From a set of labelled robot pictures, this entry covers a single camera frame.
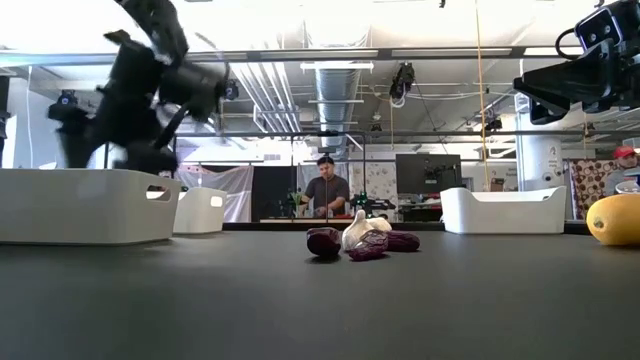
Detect black backdrop panel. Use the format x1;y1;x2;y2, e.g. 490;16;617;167
251;165;300;223

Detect smooth dark purple vegetable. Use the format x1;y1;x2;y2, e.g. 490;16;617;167
305;226;343;259

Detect cream floral curtain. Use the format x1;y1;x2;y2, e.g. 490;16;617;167
348;162;400;211

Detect white garlic bulb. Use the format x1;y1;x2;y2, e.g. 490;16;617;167
341;209;394;253

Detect black hanging cable reel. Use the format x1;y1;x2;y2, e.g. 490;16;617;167
388;61;417;109

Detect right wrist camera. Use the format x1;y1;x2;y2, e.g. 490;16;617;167
573;3;627;51

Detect yellow hanging rope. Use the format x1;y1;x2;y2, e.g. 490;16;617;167
473;0;491;192

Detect white draped sheet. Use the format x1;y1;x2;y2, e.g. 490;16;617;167
175;164;255;224

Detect silver ventilation duct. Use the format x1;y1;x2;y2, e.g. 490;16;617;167
313;67;362;151

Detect brown polka dot curtain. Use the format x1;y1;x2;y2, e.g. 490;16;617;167
568;158;619;221

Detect yellow mango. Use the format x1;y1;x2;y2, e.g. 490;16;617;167
585;193;640;247

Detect person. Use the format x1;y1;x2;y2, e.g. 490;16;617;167
602;145;640;197
298;155;351;219

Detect distant black metal frame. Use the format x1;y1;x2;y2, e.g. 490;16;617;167
169;130;367;224

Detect overhead rig beam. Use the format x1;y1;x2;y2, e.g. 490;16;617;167
0;46;584;69

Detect black monitor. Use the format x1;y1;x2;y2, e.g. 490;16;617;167
395;153;463;196

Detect veined purple cabbage piece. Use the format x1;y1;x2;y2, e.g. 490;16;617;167
347;229;390;263

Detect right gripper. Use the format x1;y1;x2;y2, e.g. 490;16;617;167
513;29;640;126

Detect white round column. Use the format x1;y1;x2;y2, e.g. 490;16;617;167
516;114;567;220

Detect white ceiling pipes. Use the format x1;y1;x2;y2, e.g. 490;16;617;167
228;62;304;135

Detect white plastic basket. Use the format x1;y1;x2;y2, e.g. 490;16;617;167
172;186;229;235
439;185;568;235
0;168;182;246

